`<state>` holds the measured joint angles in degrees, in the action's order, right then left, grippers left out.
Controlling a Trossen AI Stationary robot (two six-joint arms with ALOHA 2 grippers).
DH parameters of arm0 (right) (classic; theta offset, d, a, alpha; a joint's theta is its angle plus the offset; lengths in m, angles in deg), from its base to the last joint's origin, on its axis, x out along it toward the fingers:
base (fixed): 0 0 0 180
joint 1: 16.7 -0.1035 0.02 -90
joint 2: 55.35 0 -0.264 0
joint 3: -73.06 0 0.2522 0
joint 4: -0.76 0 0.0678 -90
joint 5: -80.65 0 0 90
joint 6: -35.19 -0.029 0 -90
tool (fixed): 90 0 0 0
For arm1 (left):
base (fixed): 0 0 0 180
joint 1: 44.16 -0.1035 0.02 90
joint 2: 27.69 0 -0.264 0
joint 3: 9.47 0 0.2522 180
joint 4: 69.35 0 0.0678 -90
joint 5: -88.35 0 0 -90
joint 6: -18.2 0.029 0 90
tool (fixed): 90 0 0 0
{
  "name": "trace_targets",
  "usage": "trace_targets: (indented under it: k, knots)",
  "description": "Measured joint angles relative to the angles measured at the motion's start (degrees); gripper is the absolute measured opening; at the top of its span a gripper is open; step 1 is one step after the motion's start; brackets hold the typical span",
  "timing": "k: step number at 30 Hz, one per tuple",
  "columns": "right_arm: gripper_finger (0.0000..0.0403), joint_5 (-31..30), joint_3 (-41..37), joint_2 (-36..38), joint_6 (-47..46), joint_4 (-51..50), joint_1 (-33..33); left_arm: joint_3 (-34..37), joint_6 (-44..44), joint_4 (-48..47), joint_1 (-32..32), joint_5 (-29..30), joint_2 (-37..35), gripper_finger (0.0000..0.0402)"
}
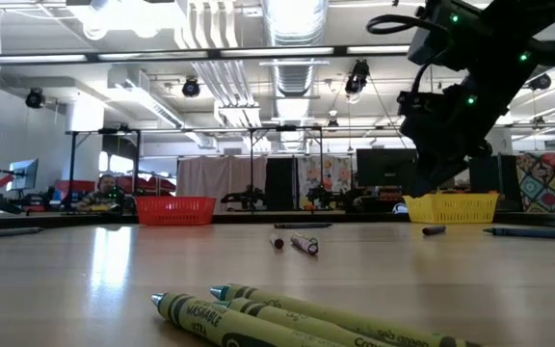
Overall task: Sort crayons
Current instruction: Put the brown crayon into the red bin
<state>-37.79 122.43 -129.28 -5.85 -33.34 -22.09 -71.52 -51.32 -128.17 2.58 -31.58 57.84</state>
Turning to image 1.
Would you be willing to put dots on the silver ceiling ventilation duct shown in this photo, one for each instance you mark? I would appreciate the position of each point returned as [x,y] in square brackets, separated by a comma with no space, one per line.
[296,29]

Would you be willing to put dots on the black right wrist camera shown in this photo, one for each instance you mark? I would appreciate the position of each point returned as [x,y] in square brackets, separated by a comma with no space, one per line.
[427,45]

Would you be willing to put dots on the red background furniture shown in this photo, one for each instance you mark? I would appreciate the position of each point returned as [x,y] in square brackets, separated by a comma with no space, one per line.
[75,187]

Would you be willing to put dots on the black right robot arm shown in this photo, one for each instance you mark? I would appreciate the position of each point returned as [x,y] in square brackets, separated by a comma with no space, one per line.
[499,34]

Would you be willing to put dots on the dark grey crayon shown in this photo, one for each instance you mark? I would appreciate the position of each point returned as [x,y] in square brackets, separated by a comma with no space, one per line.
[301,225]

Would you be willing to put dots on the black curtain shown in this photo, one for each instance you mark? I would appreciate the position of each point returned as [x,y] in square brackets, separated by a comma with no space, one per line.
[281,183]

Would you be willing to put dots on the colourful patchwork quilt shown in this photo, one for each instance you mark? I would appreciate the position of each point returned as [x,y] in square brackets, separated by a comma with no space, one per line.
[549,185]

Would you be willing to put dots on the floral curtain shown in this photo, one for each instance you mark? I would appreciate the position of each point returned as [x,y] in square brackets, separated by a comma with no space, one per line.
[334,176]

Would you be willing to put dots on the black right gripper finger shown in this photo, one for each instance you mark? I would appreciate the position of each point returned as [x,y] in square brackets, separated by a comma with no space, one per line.
[431,173]

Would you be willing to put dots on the black ceiling spotlight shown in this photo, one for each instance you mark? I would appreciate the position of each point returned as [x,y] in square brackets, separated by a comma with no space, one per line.
[357,77]
[35,98]
[191,88]
[541,83]

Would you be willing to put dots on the black background screen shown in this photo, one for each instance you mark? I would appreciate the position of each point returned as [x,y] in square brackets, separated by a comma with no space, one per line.
[383,168]

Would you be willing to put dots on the person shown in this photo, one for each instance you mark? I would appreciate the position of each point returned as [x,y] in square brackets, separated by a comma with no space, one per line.
[106,193]

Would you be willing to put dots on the red plastic basket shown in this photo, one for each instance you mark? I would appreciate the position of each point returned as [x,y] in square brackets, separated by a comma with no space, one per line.
[174,212]

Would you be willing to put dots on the white curtain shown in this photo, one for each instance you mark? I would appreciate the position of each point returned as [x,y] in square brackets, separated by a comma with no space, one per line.
[210,178]

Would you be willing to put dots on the silver background computer monitor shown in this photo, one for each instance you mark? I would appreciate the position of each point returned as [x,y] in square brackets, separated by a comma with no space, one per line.
[23,174]

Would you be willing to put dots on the black background rig frame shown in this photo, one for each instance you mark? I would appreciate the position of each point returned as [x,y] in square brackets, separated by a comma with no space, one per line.
[71,168]

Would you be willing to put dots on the yellow plastic basket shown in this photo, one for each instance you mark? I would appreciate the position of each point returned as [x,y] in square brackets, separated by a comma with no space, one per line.
[456,212]

